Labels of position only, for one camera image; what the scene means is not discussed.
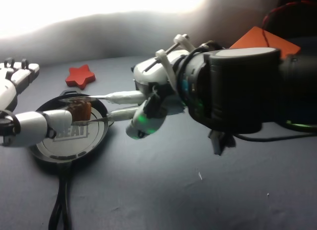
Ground brown toy meat chunk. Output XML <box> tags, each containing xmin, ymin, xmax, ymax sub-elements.
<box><xmin>67</xmin><ymin>102</ymin><xmax>92</xmax><ymax>122</ymax></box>

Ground grey table cloth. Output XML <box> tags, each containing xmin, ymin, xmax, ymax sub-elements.
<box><xmin>0</xmin><ymin>50</ymin><xmax>317</xmax><ymax>230</ymax></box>

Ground black cast iron pan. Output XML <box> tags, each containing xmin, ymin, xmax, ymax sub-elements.
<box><xmin>28</xmin><ymin>90</ymin><xmax>115</xmax><ymax>230</ymax></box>

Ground large orange block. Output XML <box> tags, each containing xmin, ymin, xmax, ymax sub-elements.
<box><xmin>229</xmin><ymin>26</ymin><xmax>302</xmax><ymax>59</ymax></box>

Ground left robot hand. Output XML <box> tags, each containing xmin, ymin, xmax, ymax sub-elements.
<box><xmin>0</xmin><ymin>57</ymin><xmax>75</xmax><ymax>148</ymax></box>

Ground white backdrop sheet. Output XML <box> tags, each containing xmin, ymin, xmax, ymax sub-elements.
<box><xmin>0</xmin><ymin>0</ymin><xmax>278</xmax><ymax>67</ymax></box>

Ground green cable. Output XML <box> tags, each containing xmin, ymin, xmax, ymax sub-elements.
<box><xmin>286</xmin><ymin>120</ymin><xmax>317</xmax><ymax>130</ymax></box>

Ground red twisted cable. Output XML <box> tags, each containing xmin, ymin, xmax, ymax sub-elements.
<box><xmin>262</xmin><ymin>0</ymin><xmax>317</xmax><ymax>48</ymax></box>

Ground taped metal tongs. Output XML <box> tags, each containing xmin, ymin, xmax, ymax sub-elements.
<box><xmin>58</xmin><ymin>91</ymin><xmax>147</xmax><ymax>123</ymax></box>

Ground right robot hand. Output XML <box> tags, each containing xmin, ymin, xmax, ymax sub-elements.
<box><xmin>125</xmin><ymin>49</ymin><xmax>189</xmax><ymax>140</ymax></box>

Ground black cable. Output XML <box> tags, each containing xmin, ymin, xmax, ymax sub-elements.
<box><xmin>232</xmin><ymin>131</ymin><xmax>317</xmax><ymax>143</ymax></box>

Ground red star block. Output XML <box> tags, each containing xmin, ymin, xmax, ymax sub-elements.
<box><xmin>64</xmin><ymin>64</ymin><xmax>96</xmax><ymax>90</ymax></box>

